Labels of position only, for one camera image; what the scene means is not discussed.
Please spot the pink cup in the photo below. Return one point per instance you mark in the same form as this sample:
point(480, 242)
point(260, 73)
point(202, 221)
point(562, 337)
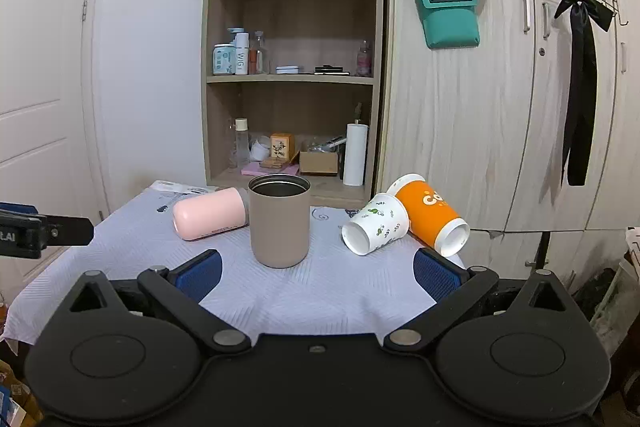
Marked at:
point(210, 214)

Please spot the teal pouch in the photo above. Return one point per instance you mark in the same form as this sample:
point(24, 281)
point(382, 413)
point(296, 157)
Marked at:
point(450, 22)

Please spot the cardboard box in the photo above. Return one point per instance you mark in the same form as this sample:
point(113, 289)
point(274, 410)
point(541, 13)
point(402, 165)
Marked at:
point(318, 163)

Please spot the pink clear bottle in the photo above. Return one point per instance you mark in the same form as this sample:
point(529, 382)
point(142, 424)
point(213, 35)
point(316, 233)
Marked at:
point(364, 62)

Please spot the black stand pole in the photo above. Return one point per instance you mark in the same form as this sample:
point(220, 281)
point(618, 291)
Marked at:
point(542, 249)

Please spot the printed plastic bag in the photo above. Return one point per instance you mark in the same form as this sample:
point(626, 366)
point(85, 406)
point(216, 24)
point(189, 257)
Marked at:
point(175, 188)

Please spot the blue and white container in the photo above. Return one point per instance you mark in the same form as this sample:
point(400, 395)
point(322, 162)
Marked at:
point(223, 61)

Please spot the clear bottle with cream cap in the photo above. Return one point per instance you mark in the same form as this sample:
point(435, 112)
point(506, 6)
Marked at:
point(240, 144)

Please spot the black ribbon bow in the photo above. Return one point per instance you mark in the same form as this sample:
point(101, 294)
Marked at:
point(582, 72)

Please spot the small white jar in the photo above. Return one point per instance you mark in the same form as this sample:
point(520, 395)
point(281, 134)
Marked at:
point(259, 150)

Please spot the pink flat box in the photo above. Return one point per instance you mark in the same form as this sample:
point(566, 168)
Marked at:
point(255, 170)

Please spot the white flat tin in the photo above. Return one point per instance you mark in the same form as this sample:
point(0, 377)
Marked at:
point(287, 69)

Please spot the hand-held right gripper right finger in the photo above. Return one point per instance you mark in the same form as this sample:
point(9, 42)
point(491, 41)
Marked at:
point(439, 278)

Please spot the clear glass bottle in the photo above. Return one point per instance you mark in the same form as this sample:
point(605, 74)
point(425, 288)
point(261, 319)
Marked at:
point(258, 57)

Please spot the wooden wardrobe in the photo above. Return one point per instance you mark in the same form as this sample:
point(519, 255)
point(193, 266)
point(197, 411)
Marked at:
point(475, 117)

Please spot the white pump bottle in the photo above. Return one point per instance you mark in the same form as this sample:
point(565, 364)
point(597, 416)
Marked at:
point(241, 54)

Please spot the yellow floral box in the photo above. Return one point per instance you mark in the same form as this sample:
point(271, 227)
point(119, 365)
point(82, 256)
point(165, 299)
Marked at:
point(282, 148)

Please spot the pale patterned tablecloth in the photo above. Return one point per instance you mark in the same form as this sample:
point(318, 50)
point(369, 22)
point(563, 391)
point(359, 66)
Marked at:
point(325, 297)

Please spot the black flat case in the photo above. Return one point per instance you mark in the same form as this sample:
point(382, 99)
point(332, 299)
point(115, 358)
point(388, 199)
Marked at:
point(331, 70)

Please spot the white floral paper cup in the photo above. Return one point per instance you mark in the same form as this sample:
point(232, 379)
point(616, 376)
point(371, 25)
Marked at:
point(380, 223)

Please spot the tan metal-lined cup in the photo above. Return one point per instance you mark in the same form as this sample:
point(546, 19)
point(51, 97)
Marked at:
point(279, 232)

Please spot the wooden shelf unit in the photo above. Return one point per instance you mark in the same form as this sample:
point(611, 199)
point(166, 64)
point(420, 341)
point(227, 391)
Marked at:
point(300, 7)

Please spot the orange paper cup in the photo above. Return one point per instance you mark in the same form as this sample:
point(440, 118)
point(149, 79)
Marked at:
point(432, 214)

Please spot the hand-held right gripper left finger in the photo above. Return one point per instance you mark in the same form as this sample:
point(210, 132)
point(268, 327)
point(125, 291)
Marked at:
point(199, 276)

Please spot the white door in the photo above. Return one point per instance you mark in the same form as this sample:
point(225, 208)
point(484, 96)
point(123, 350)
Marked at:
point(45, 82)

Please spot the translucent storage bin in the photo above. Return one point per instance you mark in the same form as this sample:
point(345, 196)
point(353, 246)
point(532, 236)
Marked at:
point(622, 307)

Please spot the white paper towel roll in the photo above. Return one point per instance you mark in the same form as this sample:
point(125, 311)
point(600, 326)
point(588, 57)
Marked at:
point(355, 157)

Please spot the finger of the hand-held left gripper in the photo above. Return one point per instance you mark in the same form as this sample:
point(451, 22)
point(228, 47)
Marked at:
point(70, 231)

